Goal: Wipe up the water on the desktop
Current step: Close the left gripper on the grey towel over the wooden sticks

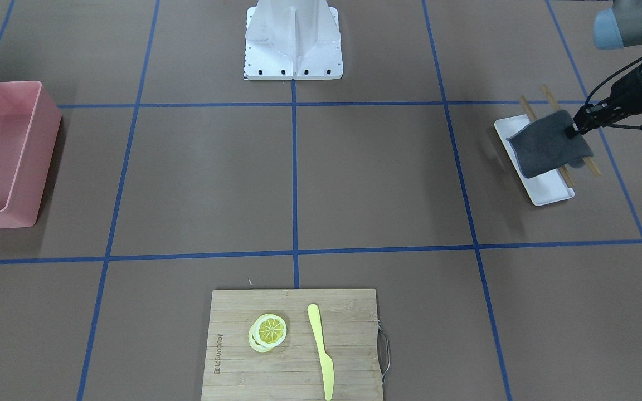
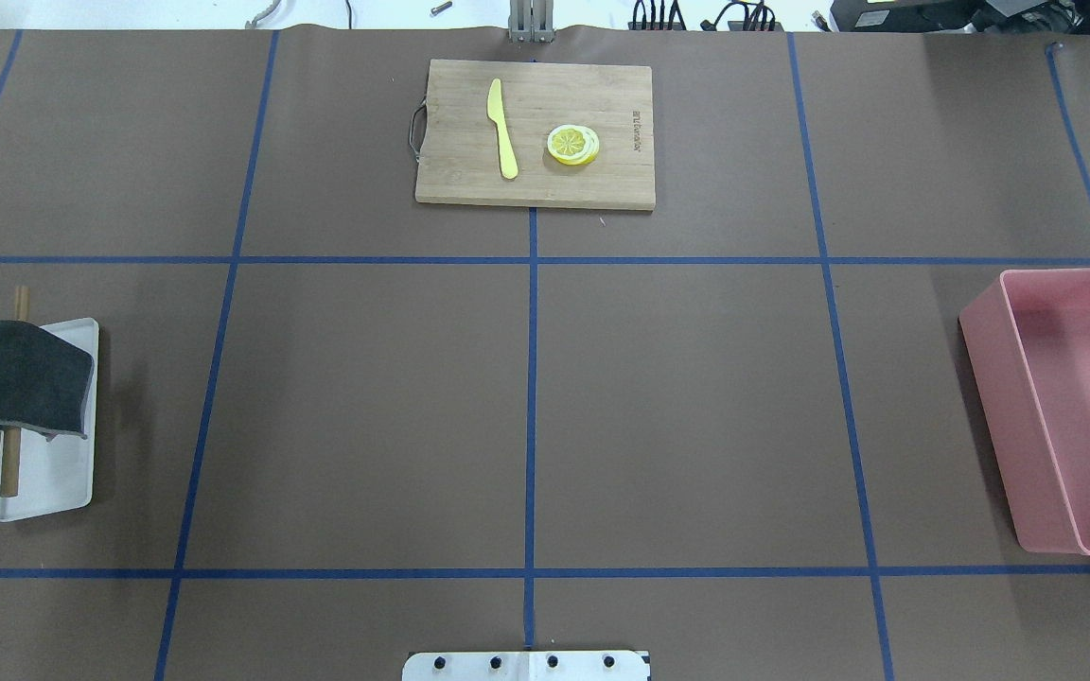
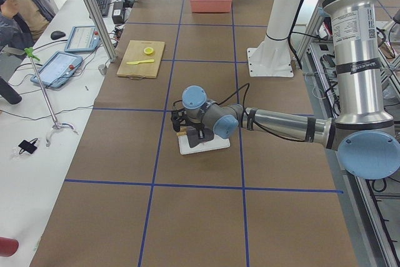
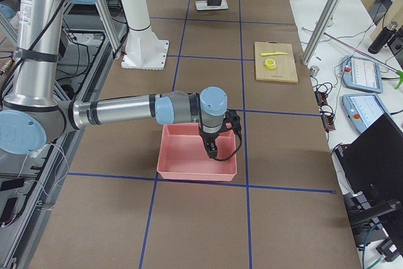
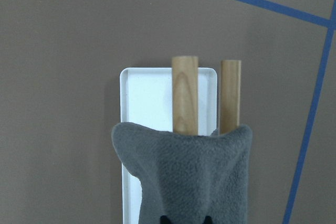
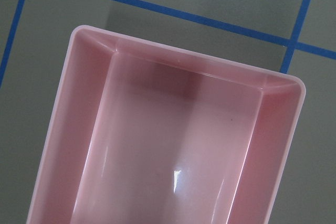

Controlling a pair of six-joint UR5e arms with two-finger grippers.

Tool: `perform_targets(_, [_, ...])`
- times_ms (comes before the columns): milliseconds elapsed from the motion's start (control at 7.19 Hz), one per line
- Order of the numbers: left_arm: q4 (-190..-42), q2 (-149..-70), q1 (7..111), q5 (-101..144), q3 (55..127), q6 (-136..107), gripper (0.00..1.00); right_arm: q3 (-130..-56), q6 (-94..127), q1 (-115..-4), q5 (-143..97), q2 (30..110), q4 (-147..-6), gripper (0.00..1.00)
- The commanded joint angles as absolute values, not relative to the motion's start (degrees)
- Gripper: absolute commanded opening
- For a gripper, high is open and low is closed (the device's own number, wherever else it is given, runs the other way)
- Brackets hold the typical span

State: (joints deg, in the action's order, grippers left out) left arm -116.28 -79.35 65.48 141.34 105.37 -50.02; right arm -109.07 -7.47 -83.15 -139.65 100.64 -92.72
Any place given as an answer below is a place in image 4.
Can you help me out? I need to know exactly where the black water bottle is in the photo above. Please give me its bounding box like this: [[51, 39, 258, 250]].
[[368, 21, 398, 54]]

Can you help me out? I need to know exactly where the pink plastic bin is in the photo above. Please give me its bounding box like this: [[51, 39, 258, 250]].
[[157, 123, 237, 181]]

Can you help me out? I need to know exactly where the white rectangular tray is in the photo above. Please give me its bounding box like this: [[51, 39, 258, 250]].
[[195, 0, 229, 11]]

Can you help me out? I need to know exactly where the wooden cutting board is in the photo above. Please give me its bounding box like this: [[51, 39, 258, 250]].
[[254, 42, 298, 83]]

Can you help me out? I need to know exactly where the yellow plastic knife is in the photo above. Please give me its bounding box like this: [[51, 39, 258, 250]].
[[260, 51, 288, 57]]

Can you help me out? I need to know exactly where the lower teach pendant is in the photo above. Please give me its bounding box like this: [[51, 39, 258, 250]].
[[342, 93, 390, 134]]

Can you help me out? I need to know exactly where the teach pendant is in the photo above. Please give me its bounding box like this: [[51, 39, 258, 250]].
[[342, 93, 390, 134], [341, 55, 383, 93]]

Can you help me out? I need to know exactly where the upper teach pendant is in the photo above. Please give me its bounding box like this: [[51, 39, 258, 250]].
[[341, 55, 383, 93]]

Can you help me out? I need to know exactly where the black monitor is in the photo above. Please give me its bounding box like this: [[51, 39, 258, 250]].
[[335, 114, 402, 202]]

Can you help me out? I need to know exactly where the green tipped grabber stick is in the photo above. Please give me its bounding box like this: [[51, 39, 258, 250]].
[[324, 32, 403, 89]]

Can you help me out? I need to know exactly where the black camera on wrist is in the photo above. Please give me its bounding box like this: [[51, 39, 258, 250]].
[[224, 109, 242, 135]]

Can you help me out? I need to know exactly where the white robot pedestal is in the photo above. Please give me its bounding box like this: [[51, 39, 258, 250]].
[[121, 0, 169, 71]]

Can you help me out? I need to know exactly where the aluminium frame post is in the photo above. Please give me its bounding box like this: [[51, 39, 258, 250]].
[[301, 0, 340, 66]]

